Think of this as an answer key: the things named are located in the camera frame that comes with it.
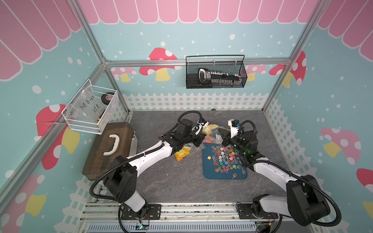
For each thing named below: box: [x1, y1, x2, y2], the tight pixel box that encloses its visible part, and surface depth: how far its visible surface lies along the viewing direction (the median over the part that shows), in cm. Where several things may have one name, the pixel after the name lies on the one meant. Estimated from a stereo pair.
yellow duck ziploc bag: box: [174, 142, 194, 162], surface depth 95 cm
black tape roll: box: [101, 93, 114, 105], surface depth 82 cm
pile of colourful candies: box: [206, 145, 247, 180], surface depth 93 cm
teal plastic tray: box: [202, 142, 248, 180], surface depth 91 cm
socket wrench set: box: [198, 67, 243, 86], surface depth 91 cm
